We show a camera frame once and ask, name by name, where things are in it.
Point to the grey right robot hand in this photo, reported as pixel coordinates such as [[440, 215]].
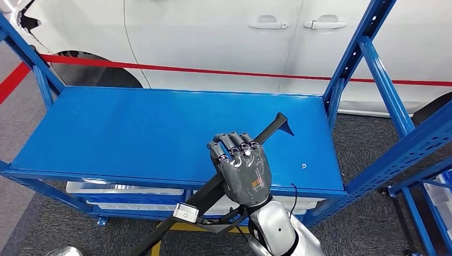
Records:
[[247, 176]]

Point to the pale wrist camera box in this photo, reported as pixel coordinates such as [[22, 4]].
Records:
[[185, 213]]

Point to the long black plastic part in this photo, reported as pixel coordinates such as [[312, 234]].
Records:
[[208, 192]]

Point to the red barrier belt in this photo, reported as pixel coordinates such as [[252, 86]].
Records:
[[12, 83], [88, 62]]

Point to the white car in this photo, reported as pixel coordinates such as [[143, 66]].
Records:
[[212, 42]]

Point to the blue metal shelf rack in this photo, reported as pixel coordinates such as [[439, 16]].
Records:
[[141, 134], [423, 176]]

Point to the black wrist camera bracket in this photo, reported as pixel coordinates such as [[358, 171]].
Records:
[[215, 228]]

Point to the translucent white plastic bin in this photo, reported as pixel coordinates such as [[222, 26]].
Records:
[[123, 188]]

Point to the chrome stanchion post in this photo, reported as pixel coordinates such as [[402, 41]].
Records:
[[63, 252]]

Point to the blue plastic bin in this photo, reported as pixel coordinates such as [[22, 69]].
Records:
[[141, 199]]

